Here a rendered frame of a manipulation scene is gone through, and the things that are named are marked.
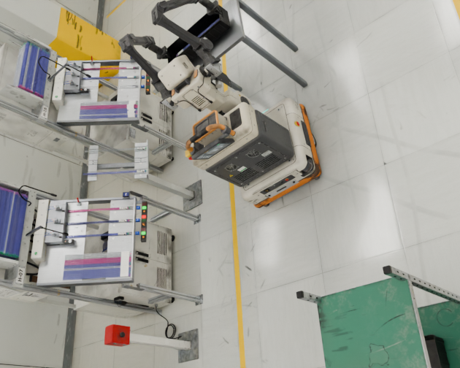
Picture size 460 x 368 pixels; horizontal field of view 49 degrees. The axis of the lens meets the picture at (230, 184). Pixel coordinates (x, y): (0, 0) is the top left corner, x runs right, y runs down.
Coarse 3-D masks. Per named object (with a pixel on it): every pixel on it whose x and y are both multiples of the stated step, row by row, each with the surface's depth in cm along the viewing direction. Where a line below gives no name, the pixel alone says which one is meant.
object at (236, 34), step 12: (240, 0) 388; (228, 12) 384; (240, 12) 377; (252, 12) 396; (240, 24) 368; (264, 24) 407; (228, 36) 374; (240, 36) 363; (276, 36) 419; (216, 48) 379; (228, 48) 370; (252, 48) 373; (192, 60) 397; (276, 60) 388; (288, 72) 399; (300, 84) 412
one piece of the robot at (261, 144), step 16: (240, 112) 334; (256, 112) 343; (208, 128) 321; (224, 128) 323; (240, 128) 329; (256, 128) 332; (272, 128) 349; (192, 144) 360; (240, 144) 337; (256, 144) 339; (272, 144) 342; (288, 144) 357; (192, 160) 355; (208, 160) 348; (224, 160) 351; (240, 160) 353; (256, 160) 355; (272, 160) 358; (224, 176) 368; (240, 176) 371; (256, 176) 374
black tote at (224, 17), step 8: (208, 16) 378; (216, 16) 379; (224, 16) 369; (200, 24) 383; (208, 24) 384; (216, 24) 364; (224, 24) 365; (192, 32) 389; (200, 32) 390; (208, 32) 369; (216, 32) 370; (224, 32) 372; (176, 40) 394; (168, 48) 400; (176, 48) 401; (192, 48) 381; (192, 56) 388
